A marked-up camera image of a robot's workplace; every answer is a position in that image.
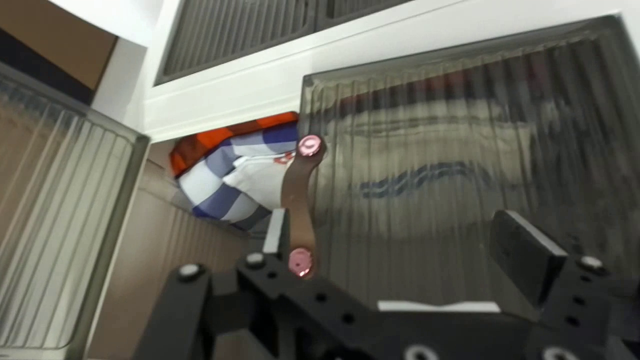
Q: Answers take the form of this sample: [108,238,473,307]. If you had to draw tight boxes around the ribbed glass cabinet door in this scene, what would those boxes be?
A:
[300,15,640,314]

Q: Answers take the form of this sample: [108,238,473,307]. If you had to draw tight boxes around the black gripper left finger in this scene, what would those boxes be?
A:
[261,208,285,255]

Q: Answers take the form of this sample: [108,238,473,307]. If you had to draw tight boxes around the left ribbed glass door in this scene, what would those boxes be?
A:
[0,65,150,360]

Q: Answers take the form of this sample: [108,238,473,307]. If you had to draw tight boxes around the brown leather door handle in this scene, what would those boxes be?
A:
[279,134,325,278]

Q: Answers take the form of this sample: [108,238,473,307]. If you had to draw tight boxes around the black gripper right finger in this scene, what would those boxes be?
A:
[490,210,568,305]

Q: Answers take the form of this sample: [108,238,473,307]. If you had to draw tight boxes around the blue white checkered cloth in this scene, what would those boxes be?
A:
[177,124,298,229]

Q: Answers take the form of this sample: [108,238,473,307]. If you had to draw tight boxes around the upper ribbed glass door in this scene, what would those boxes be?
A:
[156,0,406,83]

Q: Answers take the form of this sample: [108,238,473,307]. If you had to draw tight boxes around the white cabinet frame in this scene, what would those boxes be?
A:
[92,0,640,141]

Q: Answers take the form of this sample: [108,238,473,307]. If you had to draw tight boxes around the orange cloth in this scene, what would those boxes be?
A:
[168,110,300,180]

